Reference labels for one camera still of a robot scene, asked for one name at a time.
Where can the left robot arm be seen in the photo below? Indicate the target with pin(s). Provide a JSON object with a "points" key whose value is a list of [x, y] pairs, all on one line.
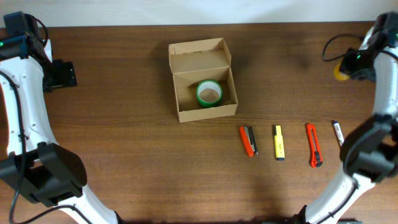
{"points": [[37, 167]]}

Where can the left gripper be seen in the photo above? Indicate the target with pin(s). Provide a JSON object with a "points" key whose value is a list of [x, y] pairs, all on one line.
{"points": [[65, 74]]}

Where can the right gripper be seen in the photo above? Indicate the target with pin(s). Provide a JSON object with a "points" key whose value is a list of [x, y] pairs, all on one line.
{"points": [[345, 67]]}

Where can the yellow highlighter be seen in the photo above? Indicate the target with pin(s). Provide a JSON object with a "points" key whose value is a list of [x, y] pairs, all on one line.
{"points": [[279, 143]]}

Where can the green tape roll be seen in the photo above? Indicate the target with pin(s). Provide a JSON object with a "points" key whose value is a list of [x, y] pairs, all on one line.
{"points": [[209, 93]]}

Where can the orange stapler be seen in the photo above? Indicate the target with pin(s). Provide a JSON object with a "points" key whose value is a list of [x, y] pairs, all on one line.
{"points": [[248, 140]]}

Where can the small yellow tape roll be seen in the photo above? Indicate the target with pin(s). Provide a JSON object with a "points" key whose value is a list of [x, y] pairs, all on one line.
{"points": [[339, 75]]}

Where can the blue white marker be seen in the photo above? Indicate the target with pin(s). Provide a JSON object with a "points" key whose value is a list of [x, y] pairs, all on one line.
{"points": [[338, 132]]}

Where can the brown cardboard box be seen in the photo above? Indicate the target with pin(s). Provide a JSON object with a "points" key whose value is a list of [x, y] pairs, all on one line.
{"points": [[196, 61]]}

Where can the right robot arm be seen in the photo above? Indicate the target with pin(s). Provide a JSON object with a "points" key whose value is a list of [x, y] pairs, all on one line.
{"points": [[369, 153]]}

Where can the orange utility knife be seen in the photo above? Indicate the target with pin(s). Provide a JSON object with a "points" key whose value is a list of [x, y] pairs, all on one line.
{"points": [[316, 159]]}

